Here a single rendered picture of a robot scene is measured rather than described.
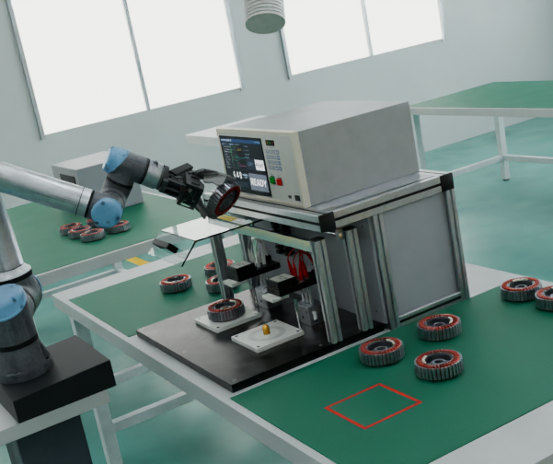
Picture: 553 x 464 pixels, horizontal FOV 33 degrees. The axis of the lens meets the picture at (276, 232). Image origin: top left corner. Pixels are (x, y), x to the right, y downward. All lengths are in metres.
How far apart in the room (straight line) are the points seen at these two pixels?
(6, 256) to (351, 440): 1.12
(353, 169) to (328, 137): 0.12
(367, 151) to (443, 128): 6.49
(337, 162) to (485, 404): 0.79
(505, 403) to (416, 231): 0.66
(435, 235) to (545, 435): 0.83
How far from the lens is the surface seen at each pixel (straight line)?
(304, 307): 2.57
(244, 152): 2.63
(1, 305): 2.49
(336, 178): 2.46
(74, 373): 2.49
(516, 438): 1.90
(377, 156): 2.53
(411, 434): 1.96
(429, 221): 2.53
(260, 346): 2.46
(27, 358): 2.53
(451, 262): 2.60
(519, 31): 9.64
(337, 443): 1.97
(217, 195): 2.55
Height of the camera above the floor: 1.66
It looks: 14 degrees down
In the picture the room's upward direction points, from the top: 11 degrees counter-clockwise
